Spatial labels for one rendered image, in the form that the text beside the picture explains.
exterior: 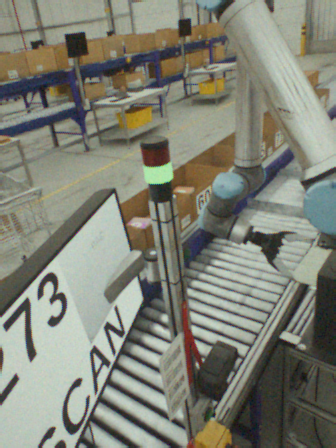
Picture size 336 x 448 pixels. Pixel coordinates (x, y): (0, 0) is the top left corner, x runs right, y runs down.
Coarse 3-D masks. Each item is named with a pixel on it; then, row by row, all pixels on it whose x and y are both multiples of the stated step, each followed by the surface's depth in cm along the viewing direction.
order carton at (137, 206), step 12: (144, 192) 205; (120, 204) 191; (132, 204) 198; (144, 204) 207; (180, 204) 184; (132, 216) 200; (144, 216) 209; (180, 216) 186; (192, 216) 196; (144, 228) 164; (180, 228) 188
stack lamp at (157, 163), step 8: (168, 144) 64; (144, 152) 63; (152, 152) 62; (160, 152) 62; (168, 152) 64; (144, 160) 64; (152, 160) 63; (160, 160) 63; (168, 160) 64; (144, 168) 65; (152, 168) 63; (160, 168) 63; (168, 168) 64; (152, 176) 64; (160, 176) 64; (168, 176) 65
